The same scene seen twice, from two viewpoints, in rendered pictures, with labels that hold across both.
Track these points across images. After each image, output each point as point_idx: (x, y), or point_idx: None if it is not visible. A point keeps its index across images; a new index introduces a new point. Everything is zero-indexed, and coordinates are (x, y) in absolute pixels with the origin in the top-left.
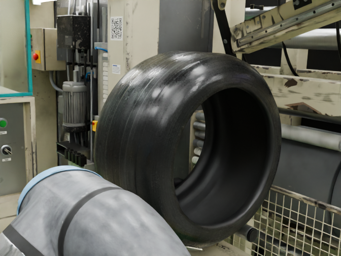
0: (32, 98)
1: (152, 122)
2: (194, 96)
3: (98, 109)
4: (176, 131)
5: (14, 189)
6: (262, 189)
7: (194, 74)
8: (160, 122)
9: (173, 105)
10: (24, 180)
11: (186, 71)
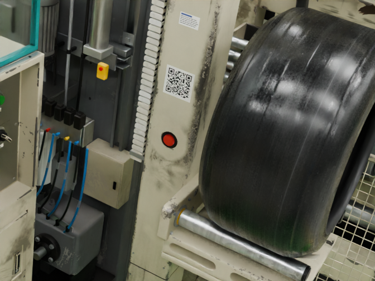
0: (42, 56)
1: (328, 151)
2: (365, 111)
3: (91, 38)
4: (347, 155)
5: (4, 183)
6: (363, 169)
7: (365, 83)
8: (336, 150)
9: (350, 128)
10: (14, 167)
11: (357, 80)
